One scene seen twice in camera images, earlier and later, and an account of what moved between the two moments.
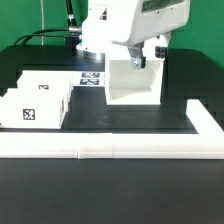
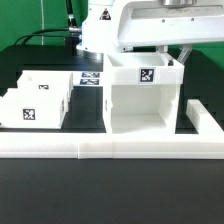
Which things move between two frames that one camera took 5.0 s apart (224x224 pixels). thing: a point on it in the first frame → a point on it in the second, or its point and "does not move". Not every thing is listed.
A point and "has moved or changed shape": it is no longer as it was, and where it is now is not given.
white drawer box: [47, 79] does not move
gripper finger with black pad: [137, 59] → [163, 48]
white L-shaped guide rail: [207, 143] does not move
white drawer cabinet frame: [127, 86] has moved or changed shape
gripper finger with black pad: [160, 52] → [185, 53]
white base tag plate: [89, 78] does not move
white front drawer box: [35, 108] → [45, 82]
